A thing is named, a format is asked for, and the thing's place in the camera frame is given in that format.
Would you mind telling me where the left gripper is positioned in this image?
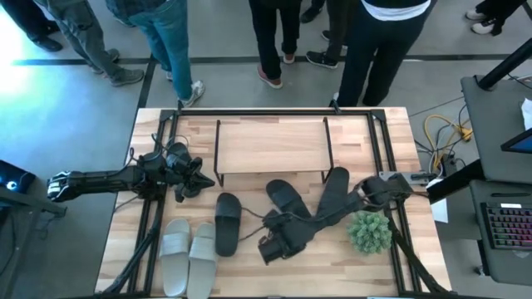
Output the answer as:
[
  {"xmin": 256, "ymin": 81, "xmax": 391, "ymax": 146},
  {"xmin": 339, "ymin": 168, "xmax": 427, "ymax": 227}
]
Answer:
[{"xmin": 164, "ymin": 142, "xmax": 216, "ymax": 203}]

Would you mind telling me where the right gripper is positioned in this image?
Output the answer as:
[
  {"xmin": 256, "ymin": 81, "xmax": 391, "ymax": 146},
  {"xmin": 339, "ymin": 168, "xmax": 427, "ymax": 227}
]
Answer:
[{"xmin": 257, "ymin": 209, "xmax": 300, "ymax": 266}]

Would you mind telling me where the black rubber slide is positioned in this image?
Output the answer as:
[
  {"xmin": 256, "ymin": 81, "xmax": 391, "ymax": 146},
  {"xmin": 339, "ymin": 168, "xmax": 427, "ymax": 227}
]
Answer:
[
  {"xmin": 318, "ymin": 166, "xmax": 351, "ymax": 221},
  {"xmin": 265, "ymin": 179, "xmax": 313, "ymax": 221},
  {"xmin": 214, "ymin": 192, "xmax": 243, "ymax": 257}
]

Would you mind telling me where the grey rubber slide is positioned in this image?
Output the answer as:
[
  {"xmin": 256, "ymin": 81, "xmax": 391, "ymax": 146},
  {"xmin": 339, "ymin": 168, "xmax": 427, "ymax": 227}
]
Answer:
[
  {"xmin": 186, "ymin": 223, "xmax": 218, "ymax": 299},
  {"xmin": 159, "ymin": 218, "xmax": 192, "ymax": 298}
]

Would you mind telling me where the wooden shelf black metal frame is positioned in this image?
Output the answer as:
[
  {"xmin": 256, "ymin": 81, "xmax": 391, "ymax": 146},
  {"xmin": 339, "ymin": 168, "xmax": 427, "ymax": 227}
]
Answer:
[{"xmin": 213, "ymin": 116, "xmax": 335, "ymax": 188}]

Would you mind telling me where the green artificial plant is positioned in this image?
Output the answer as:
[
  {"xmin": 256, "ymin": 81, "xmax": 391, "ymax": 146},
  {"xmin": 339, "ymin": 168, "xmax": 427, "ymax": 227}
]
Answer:
[{"xmin": 347, "ymin": 210, "xmax": 393, "ymax": 255}]

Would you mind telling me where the person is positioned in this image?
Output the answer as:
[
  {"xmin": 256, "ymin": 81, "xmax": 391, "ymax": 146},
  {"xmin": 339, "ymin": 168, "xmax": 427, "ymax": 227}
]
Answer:
[
  {"xmin": 299, "ymin": 0, "xmax": 351, "ymax": 70},
  {"xmin": 32, "ymin": 0, "xmax": 145, "ymax": 87},
  {"xmin": 330, "ymin": 0, "xmax": 437, "ymax": 108},
  {"xmin": 0, "ymin": 0, "xmax": 64, "ymax": 53},
  {"xmin": 106, "ymin": 0, "xmax": 206, "ymax": 108},
  {"xmin": 248, "ymin": 0, "xmax": 303, "ymax": 90},
  {"xmin": 465, "ymin": 0, "xmax": 528, "ymax": 37}
]

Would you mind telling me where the black metal stand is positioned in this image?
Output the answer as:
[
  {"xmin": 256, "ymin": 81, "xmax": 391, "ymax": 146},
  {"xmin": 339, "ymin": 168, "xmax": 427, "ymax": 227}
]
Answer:
[{"xmin": 0, "ymin": 186, "xmax": 68, "ymax": 219}]

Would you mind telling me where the white paper sheet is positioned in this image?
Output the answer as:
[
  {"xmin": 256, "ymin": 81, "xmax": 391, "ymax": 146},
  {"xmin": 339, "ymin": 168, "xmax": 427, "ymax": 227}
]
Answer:
[{"xmin": 429, "ymin": 177, "xmax": 451, "ymax": 224}]

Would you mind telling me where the black box with blue light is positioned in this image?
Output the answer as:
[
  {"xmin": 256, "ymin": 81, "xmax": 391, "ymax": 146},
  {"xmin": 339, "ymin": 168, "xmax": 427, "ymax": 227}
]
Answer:
[{"xmin": 0, "ymin": 159, "xmax": 37, "ymax": 195}]

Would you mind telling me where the black power strip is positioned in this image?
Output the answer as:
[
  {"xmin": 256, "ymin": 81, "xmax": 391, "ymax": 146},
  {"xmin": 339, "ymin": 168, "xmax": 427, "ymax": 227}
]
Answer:
[{"xmin": 439, "ymin": 152, "xmax": 459, "ymax": 178}]

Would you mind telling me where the black square bar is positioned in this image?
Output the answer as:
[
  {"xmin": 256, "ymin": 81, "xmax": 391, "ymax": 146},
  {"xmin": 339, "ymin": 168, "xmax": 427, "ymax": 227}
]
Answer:
[{"xmin": 426, "ymin": 159, "xmax": 486, "ymax": 205}]

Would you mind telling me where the grey desk with keyboard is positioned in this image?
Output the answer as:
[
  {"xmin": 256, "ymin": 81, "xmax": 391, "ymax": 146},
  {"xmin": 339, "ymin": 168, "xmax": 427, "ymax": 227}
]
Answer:
[{"xmin": 468, "ymin": 179, "xmax": 532, "ymax": 287}]

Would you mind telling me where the backlit computer keyboard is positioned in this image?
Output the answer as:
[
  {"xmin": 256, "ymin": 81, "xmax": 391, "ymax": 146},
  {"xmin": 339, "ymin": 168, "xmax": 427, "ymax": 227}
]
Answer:
[{"xmin": 480, "ymin": 202, "xmax": 532, "ymax": 251}]

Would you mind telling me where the grey desk with tablet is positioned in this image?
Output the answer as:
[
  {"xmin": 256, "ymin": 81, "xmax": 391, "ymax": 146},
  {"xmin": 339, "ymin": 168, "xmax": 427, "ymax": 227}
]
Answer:
[{"xmin": 460, "ymin": 74, "xmax": 532, "ymax": 186}]

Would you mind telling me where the black tablet screen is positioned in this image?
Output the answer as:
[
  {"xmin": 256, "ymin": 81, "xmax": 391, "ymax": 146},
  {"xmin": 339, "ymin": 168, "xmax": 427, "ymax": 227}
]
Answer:
[{"xmin": 500, "ymin": 127, "xmax": 532, "ymax": 155}]

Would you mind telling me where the black round pole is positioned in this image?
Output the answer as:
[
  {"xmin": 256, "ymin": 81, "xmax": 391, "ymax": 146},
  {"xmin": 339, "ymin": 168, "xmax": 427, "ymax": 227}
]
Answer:
[{"xmin": 476, "ymin": 37, "xmax": 532, "ymax": 91}]

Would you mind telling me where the white paper on desk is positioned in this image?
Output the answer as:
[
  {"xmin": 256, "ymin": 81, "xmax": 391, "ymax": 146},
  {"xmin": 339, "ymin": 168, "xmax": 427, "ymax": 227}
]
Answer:
[{"xmin": 520, "ymin": 97, "xmax": 532, "ymax": 131}]

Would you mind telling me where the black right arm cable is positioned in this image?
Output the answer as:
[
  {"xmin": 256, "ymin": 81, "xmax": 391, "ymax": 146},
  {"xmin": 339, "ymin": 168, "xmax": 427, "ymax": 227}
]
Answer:
[{"xmin": 239, "ymin": 206, "xmax": 267, "ymax": 242}]

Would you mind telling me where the black aluminium table frame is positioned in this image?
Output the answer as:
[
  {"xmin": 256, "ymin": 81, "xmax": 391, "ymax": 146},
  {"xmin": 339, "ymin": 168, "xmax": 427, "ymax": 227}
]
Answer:
[{"xmin": 99, "ymin": 99, "xmax": 454, "ymax": 298}]

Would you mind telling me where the grey metal bracket plate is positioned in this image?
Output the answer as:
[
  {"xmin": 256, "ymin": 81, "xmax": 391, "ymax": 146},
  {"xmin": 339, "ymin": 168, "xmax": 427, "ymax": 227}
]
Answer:
[{"xmin": 377, "ymin": 169, "xmax": 438, "ymax": 187}]

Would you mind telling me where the yellow cable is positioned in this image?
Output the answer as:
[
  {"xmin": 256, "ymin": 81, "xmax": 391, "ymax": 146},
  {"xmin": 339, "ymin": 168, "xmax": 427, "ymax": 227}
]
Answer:
[{"xmin": 422, "ymin": 114, "xmax": 474, "ymax": 172}]

